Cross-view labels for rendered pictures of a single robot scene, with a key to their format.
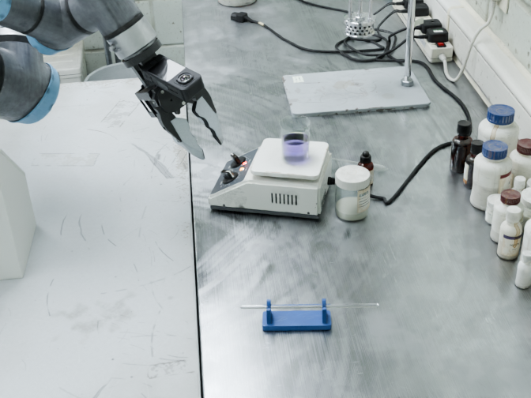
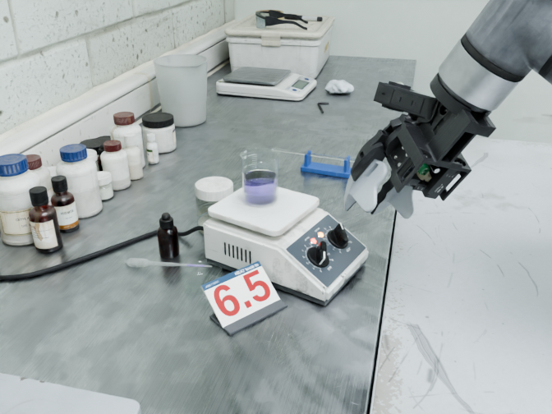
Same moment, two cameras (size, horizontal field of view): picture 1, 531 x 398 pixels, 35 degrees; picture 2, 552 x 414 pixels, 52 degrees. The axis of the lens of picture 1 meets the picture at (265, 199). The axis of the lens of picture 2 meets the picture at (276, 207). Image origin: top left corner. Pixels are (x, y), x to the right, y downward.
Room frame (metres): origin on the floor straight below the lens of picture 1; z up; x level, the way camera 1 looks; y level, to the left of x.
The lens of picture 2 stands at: (1.95, 0.20, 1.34)
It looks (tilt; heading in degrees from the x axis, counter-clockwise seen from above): 27 degrees down; 199
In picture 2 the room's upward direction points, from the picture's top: straight up
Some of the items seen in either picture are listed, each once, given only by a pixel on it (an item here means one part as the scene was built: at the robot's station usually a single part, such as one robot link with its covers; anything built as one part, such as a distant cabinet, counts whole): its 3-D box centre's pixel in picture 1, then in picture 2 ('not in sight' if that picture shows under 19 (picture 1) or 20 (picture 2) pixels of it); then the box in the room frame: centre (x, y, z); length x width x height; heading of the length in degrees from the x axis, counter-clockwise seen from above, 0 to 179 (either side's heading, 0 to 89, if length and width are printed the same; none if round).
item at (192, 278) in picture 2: not in sight; (202, 278); (1.37, -0.10, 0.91); 0.06 x 0.06 x 0.02
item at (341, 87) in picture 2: not in sight; (339, 86); (0.37, -0.14, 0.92); 0.08 x 0.08 x 0.04; 1
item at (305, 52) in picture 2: not in sight; (282, 44); (0.10, -0.40, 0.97); 0.37 x 0.31 x 0.14; 6
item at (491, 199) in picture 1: (497, 210); (102, 186); (1.18, -0.39, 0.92); 0.04 x 0.04 x 0.04
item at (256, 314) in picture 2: not in sight; (245, 296); (1.40, -0.03, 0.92); 0.09 x 0.06 x 0.04; 148
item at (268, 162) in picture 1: (290, 158); (264, 206); (1.28, -0.05, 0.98); 0.12 x 0.12 x 0.01; 76
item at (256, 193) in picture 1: (276, 178); (279, 238); (1.28, -0.02, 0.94); 0.22 x 0.13 x 0.08; 76
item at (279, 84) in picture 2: not in sight; (267, 83); (0.41, -0.35, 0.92); 0.26 x 0.19 x 0.05; 91
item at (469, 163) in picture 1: (475, 163); (63, 203); (1.30, -0.38, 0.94); 0.04 x 0.04 x 0.09
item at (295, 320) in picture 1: (296, 313); (327, 163); (0.94, -0.04, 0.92); 0.10 x 0.03 x 0.04; 87
